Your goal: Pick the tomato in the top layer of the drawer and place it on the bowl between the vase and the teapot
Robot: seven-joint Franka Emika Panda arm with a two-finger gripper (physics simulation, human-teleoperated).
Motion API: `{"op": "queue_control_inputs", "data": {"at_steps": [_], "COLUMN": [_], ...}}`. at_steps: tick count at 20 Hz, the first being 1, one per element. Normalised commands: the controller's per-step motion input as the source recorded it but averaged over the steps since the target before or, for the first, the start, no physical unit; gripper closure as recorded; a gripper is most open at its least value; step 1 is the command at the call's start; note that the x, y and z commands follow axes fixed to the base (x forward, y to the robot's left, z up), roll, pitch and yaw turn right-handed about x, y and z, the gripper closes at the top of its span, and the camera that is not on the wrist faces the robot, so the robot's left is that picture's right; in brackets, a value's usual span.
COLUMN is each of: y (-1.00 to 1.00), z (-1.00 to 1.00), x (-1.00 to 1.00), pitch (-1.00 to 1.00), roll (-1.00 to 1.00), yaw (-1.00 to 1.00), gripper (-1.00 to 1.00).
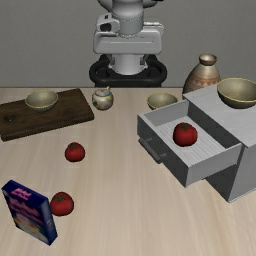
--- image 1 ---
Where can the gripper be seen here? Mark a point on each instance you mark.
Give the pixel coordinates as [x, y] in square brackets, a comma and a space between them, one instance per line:
[128, 44]

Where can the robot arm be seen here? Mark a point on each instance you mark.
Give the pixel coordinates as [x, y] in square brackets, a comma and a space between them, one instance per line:
[128, 13]

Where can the pale painted teapot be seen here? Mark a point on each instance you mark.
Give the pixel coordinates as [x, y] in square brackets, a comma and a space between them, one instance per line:
[102, 99]

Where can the small beige bowl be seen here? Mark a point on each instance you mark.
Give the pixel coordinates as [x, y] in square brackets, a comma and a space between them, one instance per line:
[41, 100]
[161, 100]

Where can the tan patterned vase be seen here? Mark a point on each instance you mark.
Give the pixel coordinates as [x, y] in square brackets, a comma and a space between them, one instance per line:
[201, 78]

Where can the red tomato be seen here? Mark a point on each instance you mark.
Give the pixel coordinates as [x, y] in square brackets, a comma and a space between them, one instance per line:
[74, 152]
[61, 204]
[185, 134]

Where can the large beige bowl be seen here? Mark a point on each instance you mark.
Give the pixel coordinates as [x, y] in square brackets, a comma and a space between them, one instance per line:
[237, 93]

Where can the grey drawer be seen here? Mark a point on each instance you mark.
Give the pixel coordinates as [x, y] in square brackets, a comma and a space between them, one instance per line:
[200, 156]

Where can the flat brown board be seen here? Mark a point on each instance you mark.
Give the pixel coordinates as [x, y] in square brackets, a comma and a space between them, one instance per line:
[50, 116]

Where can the grey cabinet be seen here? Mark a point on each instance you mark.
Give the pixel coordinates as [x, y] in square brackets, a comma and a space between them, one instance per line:
[233, 126]

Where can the blue carton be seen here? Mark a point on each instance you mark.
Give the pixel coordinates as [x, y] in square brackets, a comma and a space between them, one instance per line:
[30, 213]

